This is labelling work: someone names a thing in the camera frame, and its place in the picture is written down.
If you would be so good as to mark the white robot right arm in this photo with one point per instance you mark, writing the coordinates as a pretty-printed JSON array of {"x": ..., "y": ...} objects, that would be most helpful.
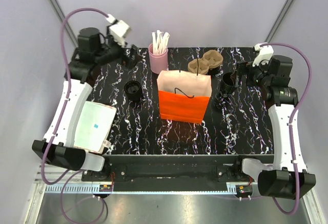
[{"x": 288, "y": 177}]

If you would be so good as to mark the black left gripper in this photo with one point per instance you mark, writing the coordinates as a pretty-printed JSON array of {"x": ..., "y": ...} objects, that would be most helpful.
[{"x": 131, "y": 59}]

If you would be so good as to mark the pink straw holder cup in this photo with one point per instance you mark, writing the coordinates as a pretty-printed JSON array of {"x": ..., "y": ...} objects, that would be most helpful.
[{"x": 158, "y": 63}]

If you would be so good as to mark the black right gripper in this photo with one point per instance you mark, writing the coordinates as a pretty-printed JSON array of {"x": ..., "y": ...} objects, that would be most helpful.
[{"x": 246, "y": 67}]

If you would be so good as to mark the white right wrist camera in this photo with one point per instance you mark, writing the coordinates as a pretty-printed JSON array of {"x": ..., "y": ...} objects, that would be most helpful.
[{"x": 264, "y": 54}]

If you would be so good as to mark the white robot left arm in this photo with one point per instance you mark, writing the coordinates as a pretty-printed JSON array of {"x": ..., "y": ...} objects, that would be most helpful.
[{"x": 93, "y": 51}]

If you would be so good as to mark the orange paper bag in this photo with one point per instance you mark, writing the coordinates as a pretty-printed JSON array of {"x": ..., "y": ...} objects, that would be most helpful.
[{"x": 183, "y": 96}]

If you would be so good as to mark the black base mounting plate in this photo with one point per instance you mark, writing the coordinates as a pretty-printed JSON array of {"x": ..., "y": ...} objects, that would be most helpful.
[{"x": 171, "y": 169}]

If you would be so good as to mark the white napkin stack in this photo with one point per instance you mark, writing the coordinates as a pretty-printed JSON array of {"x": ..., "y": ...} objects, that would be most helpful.
[{"x": 94, "y": 126}]

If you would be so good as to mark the grey slotted cable duct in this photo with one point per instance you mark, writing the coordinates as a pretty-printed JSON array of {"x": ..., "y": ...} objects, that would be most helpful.
[{"x": 225, "y": 188}]

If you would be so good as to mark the brown cardboard cup carrier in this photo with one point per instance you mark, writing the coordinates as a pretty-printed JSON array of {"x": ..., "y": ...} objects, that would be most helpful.
[{"x": 210, "y": 60}]

